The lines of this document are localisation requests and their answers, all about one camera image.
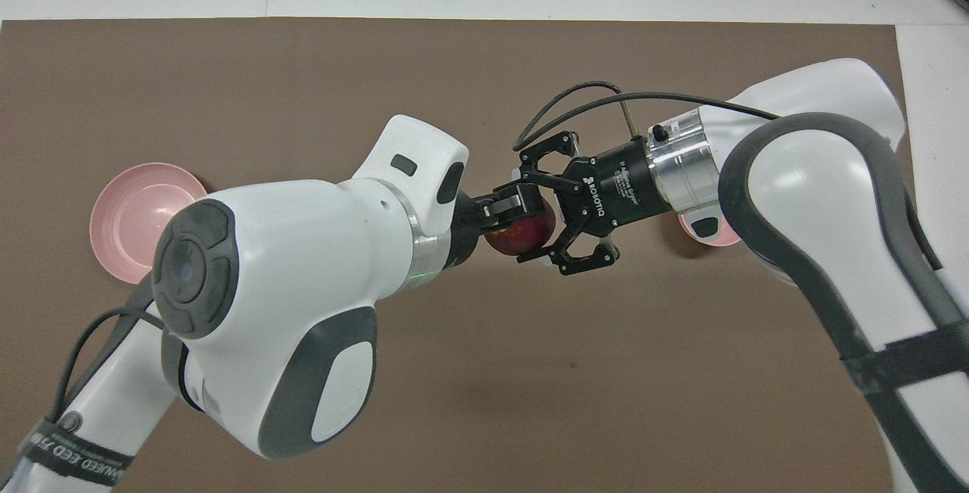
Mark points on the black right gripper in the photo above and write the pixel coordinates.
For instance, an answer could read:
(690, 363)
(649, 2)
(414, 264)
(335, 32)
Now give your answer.
(624, 186)

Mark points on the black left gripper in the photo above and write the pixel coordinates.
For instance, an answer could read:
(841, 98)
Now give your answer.
(469, 232)

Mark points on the dark red apple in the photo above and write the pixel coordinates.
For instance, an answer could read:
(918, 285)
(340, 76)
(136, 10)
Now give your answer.
(522, 235)

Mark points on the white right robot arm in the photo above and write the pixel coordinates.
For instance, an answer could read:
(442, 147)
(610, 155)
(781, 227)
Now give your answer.
(817, 182)

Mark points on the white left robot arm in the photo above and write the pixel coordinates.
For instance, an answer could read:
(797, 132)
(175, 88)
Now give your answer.
(303, 251)

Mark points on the pink bowl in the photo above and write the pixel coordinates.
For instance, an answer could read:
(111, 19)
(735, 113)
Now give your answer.
(723, 239)

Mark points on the pink plate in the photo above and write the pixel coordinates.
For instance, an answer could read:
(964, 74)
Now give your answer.
(129, 209)

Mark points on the brown table mat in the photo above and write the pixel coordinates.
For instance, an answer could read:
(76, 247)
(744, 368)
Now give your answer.
(303, 76)

